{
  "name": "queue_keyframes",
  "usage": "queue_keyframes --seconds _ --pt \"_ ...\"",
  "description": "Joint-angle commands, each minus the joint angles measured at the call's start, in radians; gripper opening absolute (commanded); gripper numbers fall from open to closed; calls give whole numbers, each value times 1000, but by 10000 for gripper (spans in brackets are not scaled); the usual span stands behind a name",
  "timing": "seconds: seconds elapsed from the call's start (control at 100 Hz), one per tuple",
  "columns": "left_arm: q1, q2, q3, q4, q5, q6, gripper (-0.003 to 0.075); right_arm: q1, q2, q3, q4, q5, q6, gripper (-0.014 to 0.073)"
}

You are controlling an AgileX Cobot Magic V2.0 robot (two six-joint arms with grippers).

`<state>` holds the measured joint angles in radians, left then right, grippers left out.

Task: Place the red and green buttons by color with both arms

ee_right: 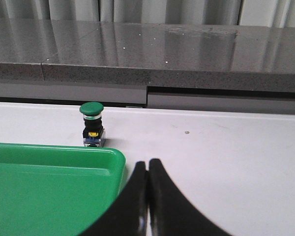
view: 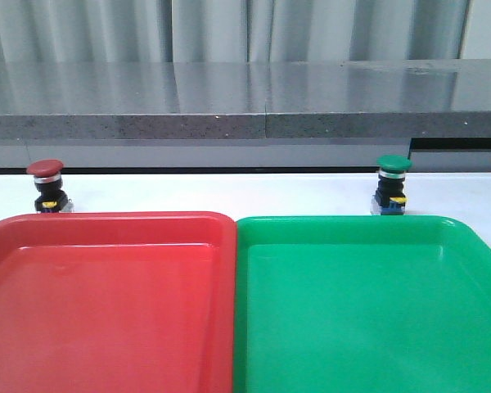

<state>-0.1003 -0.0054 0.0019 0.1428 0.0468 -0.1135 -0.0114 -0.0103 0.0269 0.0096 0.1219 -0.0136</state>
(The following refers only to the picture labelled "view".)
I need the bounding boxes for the white pleated curtain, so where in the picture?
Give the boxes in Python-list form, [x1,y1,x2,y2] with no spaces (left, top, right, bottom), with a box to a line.
[0,1,469,63]

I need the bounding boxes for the green mushroom push button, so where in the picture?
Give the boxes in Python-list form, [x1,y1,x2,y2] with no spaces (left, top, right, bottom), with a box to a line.
[371,155,412,215]

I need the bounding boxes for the grey stone counter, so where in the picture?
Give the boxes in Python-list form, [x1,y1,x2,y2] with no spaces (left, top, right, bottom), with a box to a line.
[0,60,491,173]

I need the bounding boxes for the green plastic tray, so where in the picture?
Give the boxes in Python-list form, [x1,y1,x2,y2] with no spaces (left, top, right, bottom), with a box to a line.
[233,216,491,392]

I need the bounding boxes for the red plastic tray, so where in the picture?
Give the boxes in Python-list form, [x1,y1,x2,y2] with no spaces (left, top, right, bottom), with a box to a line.
[0,212,236,392]

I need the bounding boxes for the red mushroom push button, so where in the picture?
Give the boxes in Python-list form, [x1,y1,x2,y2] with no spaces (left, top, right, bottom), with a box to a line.
[26,159,74,213]

